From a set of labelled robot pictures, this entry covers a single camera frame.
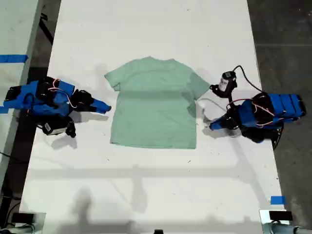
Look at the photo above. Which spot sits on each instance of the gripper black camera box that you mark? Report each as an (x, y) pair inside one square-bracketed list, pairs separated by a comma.
[(52, 128), (226, 81)]

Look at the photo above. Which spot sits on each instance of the grey metal tube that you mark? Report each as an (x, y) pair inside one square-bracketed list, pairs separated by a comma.
[(292, 230), (17, 229)]

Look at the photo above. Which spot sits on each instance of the small black rectangular box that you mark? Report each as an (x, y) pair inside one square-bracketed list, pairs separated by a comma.
[(280, 215), (23, 217)]

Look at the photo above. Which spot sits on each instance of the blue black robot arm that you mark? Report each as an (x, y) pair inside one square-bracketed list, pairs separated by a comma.
[(36, 97), (280, 107)]

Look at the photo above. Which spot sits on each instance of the pale green T-shirt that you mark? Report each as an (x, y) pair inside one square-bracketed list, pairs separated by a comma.
[(156, 104)]

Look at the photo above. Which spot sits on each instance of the silver metal bracket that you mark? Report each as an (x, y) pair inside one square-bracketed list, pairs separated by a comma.
[(264, 219)]

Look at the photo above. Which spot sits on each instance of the blue tape strip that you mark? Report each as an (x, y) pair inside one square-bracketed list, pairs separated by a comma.
[(3, 110), (12, 58), (278, 200)]

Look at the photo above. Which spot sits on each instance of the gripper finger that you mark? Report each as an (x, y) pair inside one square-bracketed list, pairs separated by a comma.
[(101, 111), (219, 122), (220, 128), (100, 104)]

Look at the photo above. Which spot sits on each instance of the black metal frame bar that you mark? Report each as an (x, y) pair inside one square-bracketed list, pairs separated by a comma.
[(46, 29)]

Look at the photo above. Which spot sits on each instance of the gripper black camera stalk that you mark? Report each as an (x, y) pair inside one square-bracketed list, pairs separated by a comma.
[(230, 101), (71, 128)]

